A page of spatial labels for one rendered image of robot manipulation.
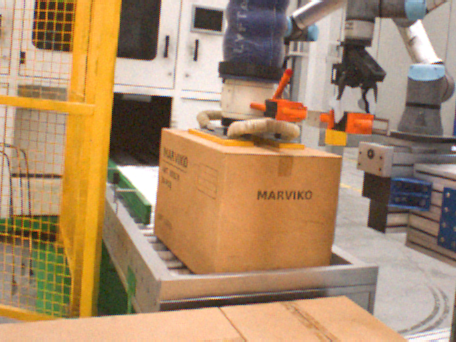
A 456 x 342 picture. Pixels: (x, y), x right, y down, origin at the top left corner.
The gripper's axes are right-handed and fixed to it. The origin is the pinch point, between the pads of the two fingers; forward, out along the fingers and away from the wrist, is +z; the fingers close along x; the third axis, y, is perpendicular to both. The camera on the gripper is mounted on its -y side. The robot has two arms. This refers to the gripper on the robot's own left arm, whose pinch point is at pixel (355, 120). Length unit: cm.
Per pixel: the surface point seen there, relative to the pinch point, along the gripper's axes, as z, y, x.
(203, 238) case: 40, 41, 20
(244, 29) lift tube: -24, 53, 7
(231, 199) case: 26.1, 30.2, 17.2
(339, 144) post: 14, 77, -52
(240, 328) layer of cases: 53, 8, 22
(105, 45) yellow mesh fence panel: -17, 104, 41
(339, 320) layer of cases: 53, 4, -5
